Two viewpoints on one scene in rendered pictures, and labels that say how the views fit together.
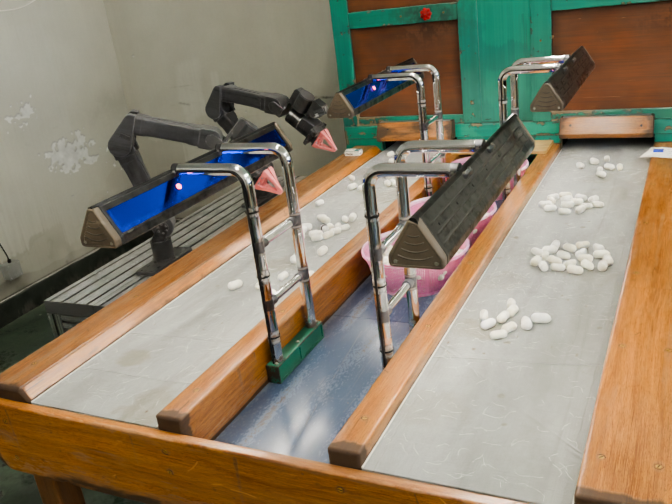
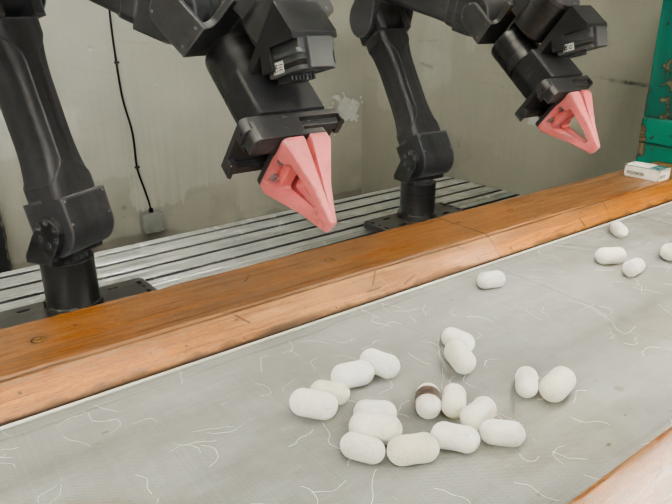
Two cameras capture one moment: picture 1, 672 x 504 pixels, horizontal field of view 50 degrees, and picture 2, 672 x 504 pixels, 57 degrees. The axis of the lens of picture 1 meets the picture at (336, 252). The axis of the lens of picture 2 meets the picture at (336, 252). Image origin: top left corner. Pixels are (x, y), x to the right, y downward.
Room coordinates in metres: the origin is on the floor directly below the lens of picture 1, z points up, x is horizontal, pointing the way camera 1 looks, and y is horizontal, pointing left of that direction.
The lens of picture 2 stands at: (1.55, -0.08, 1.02)
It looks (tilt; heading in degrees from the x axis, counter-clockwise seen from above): 21 degrees down; 25
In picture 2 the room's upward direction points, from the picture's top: straight up
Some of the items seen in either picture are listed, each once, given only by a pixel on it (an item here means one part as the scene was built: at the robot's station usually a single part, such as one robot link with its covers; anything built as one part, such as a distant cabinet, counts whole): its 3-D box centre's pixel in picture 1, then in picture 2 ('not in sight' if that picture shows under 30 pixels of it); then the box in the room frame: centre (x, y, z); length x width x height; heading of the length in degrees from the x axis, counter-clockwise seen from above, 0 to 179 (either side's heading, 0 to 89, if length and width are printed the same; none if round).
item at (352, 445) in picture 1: (492, 253); not in sight; (1.69, -0.39, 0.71); 1.81 x 0.05 x 0.11; 152
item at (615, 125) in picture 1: (605, 126); not in sight; (2.38, -0.96, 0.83); 0.30 x 0.06 x 0.07; 62
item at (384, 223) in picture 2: (260, 189); (417, 199); (2.58, 0.25, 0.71); 0.20 x 0.07 x 0.08; 153
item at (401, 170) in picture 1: (435, 271); not in sight; (1.20, -0.17, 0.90); 0.20 x 0.19 x 0.45; 152
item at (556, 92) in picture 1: (566, 74); not in sight; (2.02, -0.70, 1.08); 0.62 x 0.08 x 0.07; 152
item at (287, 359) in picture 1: (248, 258); not in sight; (1.38, 0.18, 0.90); 0.20 x 0.19 x 0.45; 152
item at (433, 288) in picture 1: (416, 262); not in sight; (1.67, -0.20, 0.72); 0.27 x 0.27 x 0.10
